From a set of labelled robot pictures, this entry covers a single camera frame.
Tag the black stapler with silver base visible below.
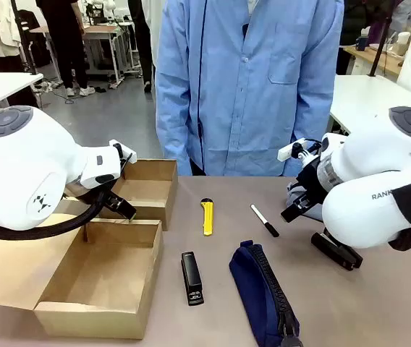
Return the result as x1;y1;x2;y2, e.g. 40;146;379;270
180;251;206;307

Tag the white marker with black cap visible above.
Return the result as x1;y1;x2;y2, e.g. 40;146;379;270
250;204;281;239

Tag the navy zippered pencil case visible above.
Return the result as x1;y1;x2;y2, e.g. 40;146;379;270
229;239;305;347

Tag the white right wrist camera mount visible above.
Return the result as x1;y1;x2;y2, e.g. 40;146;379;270
277;138;308;162

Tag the background person in dark trousers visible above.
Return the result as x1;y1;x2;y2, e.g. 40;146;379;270
127;0;155;94

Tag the background person in black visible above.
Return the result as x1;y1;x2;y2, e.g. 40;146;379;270
34;0;96;98

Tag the white container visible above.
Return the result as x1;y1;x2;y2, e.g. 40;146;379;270
395;31;411;56

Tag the person in blue lab coat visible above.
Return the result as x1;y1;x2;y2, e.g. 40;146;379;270
154;0;346;177

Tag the background workbench with metal legs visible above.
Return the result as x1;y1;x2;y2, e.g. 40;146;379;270
30;22;136;88

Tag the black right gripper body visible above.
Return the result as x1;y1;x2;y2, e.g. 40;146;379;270
297;158;333;205

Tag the yellow utility knife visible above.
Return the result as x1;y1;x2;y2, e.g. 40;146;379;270
200;197;215;237

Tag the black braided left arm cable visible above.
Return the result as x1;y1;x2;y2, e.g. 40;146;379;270
0;187;109;241

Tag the wooden background table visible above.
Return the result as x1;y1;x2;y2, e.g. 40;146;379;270
342;42;409;79

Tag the background person in dark jacket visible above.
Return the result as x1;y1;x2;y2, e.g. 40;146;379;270
335;0;402;75

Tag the large brown cardboard box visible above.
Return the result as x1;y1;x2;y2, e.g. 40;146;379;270
0;212;165;340

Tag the small brown cardboard box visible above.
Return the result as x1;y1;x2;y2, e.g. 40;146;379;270
98;158;179;232

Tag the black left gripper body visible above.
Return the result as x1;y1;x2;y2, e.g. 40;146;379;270
64;179;119;215

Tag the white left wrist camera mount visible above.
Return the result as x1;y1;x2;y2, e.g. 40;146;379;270
109;139;137;171

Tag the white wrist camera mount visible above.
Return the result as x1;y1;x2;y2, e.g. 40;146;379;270
277;138;308;162
109;139;137;171

